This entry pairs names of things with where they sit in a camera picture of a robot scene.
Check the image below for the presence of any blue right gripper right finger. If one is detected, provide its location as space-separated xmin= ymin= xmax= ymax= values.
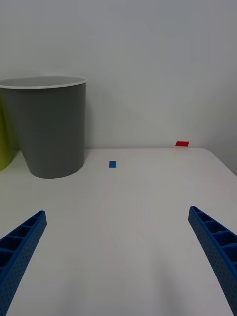
xmin=188 ymin=205 xmax=237 ymax=316

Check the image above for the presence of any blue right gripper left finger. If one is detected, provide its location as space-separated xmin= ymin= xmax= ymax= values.
xmin=0 ymin=210 xmax=48 ymax=316

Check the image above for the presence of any yellow-green plastic bin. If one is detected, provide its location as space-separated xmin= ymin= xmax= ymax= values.
xmin=0 ymin=98 xmax=19 ymax=172

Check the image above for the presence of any grey plastic bin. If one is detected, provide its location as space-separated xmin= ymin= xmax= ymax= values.
xmin=0 ymin=75 xmax=88 ymax=180

